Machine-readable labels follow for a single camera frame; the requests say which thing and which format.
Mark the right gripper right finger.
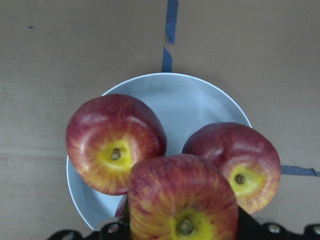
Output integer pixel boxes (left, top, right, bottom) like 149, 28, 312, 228
237, 206, 320, 240

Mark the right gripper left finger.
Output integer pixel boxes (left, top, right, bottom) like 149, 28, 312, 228
48, 197, 132, 240

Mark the red yellow apple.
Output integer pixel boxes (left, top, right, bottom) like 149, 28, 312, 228
128, 154, 239, 240

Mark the red apple on plate front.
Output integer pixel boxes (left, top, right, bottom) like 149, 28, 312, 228
182, 122, 282, 214

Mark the red apple on plate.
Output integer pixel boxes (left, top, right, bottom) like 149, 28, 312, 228
182, 122, 282, 214
65, 94, 167, 196

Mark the red apple on plate left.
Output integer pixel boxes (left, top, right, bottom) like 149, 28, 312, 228
65, 94, 167, 196

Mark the light blue plate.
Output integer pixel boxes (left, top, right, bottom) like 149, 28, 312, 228
66, 72, 251, 231

